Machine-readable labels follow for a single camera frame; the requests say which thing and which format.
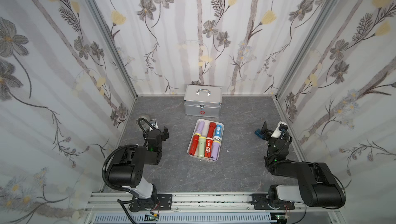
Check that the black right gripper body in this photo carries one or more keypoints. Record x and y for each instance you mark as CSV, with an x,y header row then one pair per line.
x,y
266,132

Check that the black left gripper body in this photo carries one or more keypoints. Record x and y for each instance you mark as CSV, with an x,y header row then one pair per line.
x,y
164,132

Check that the short red flashlight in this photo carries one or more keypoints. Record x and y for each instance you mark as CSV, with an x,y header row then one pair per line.
x,y
211,130

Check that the purple flashlight yellow rim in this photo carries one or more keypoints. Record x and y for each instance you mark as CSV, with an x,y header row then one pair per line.
x,y
215,150

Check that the blue flashlight white head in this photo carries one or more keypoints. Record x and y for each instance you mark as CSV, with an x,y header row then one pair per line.
x,y
218,133

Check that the red flashlight white head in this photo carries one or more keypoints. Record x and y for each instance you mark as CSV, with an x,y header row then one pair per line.
x,y
208,147

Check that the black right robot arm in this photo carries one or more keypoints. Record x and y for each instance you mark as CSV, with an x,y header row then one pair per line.
x,y
316,185

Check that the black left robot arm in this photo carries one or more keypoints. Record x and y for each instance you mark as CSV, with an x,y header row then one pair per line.
x,y
123,168

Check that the clear packing tape roll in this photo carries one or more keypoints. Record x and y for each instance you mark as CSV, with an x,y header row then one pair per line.
x,y
143,123

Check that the small blue block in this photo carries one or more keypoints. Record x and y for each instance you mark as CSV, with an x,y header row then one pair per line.
x,y
260,133

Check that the silver metal first-aid case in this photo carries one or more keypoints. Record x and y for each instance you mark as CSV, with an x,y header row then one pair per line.
x,y
203,101

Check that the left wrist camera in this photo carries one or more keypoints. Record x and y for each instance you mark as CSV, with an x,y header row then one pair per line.
x,y
154,123

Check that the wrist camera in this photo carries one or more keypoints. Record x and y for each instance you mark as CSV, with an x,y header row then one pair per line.
x,y
280,129
154,123

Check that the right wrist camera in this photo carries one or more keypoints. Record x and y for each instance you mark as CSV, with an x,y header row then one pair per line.
x,y
280,129

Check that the aluminium frame rail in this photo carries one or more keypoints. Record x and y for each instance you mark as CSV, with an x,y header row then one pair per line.
x,y
194,202

